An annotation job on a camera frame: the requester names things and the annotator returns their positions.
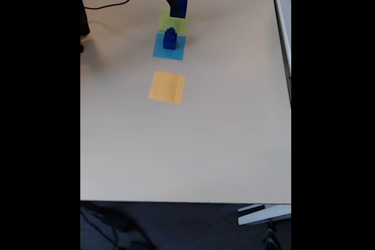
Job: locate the medium blue cube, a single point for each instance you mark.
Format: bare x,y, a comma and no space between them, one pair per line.
169,45

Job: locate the orange paper square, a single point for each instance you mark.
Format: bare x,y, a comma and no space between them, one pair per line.
167,87

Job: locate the light blue paper square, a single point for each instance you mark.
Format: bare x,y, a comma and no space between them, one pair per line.
159,54

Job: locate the large blue cube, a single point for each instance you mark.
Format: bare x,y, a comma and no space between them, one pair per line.
183,5

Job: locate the tiny blue cube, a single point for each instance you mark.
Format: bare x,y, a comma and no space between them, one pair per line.
170,29

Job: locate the black stand leg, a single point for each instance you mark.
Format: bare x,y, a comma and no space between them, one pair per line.
271,238

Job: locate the green paper square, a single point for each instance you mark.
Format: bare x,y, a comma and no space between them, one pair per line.
164,23

